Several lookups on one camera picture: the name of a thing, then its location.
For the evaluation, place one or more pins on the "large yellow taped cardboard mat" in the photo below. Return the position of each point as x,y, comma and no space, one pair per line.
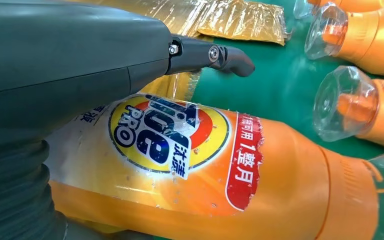
175,87

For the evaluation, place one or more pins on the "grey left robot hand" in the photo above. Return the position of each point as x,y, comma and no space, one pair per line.
62,56

